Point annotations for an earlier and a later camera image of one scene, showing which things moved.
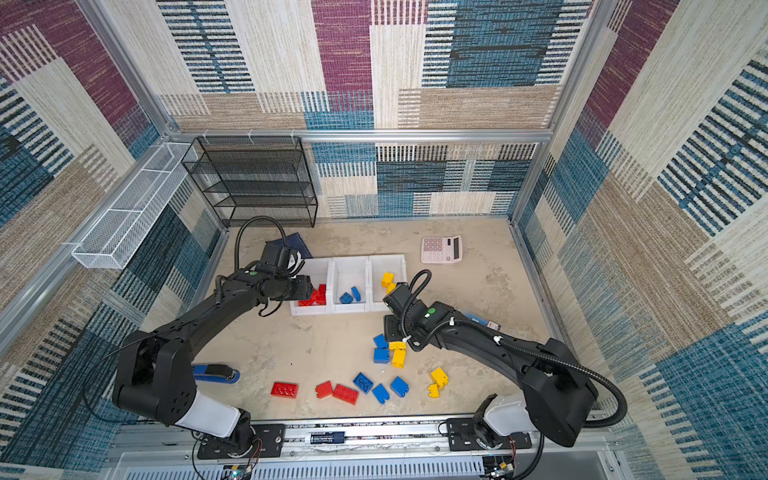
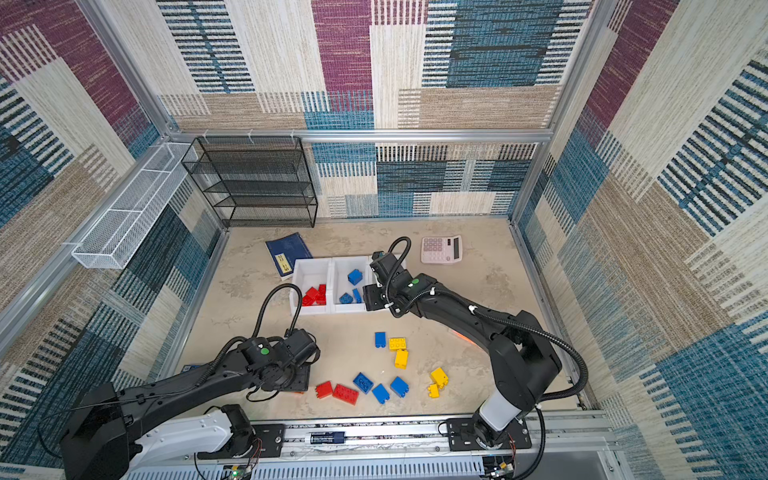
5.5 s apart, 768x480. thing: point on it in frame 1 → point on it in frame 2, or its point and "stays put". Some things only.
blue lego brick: (399, 386) stays put
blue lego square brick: (380, 341) stays put
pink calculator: (441, 249) stays put
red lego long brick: (322, 294) stays put
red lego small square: (323, 389) stays put
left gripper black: (304, 289) → (303, 379)
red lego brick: (313, 298) stays put
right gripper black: (390, 330) → (370, 294)
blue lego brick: (381, 355) → (355, 276)
